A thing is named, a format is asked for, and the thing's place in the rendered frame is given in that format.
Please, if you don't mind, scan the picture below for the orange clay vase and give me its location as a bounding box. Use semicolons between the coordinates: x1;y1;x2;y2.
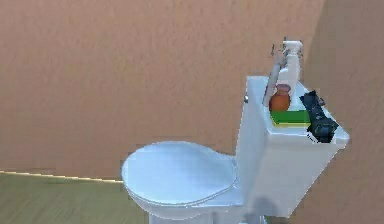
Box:
268;83;292;113

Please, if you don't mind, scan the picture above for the green and yellow sponge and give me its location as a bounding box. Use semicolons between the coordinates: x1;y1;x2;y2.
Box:
269;109;312;129

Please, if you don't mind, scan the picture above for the white spray bottle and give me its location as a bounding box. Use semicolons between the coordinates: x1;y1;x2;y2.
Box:
277;40;304;102

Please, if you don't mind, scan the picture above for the black angular object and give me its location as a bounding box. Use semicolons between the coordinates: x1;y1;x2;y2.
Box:
299;90;340;144

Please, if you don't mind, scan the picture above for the white toilet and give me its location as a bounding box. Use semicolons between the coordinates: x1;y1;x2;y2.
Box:
120;75;351;224

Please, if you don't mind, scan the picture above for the thin white brush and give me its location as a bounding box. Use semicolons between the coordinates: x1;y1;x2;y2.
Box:
262;36;288;108

